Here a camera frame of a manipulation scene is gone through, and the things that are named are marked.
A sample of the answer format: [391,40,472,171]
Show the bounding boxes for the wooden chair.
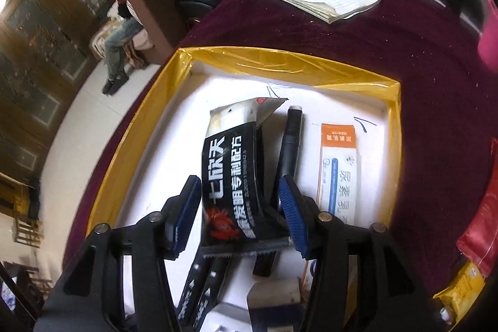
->
[0,260,53,321]

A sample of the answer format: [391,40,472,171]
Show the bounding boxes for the yellow packet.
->
[433,260,487,325]

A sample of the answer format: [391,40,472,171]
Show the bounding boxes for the black marker pen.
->
[275,105,304,212]

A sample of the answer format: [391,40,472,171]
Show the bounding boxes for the pile of black packets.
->
[175,252,279,329]

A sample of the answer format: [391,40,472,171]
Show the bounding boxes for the red plastic packet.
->
[455,139,498,278]

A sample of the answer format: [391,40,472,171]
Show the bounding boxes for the pink knit-covered flask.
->
[478,0,498,72]

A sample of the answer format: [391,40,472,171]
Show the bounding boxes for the light patterned seat cushion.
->
[90,21,156,69]

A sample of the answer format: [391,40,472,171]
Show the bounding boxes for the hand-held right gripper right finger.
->
[279,175,448,332]

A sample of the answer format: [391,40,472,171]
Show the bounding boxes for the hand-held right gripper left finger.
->
[33,175,202,332]

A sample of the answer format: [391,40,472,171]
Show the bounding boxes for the black sachet packet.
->
[199,96,290,260]

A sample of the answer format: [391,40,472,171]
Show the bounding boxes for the orange white medicine box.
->
[316,123,360,229]

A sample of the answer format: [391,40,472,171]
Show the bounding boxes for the carved wooden door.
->
[0,0,117,193]

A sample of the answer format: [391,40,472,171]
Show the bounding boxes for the gold cardboard box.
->
[87,46,401,332]

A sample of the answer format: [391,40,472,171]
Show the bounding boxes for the white grey small carton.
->
[249,275,303,307]

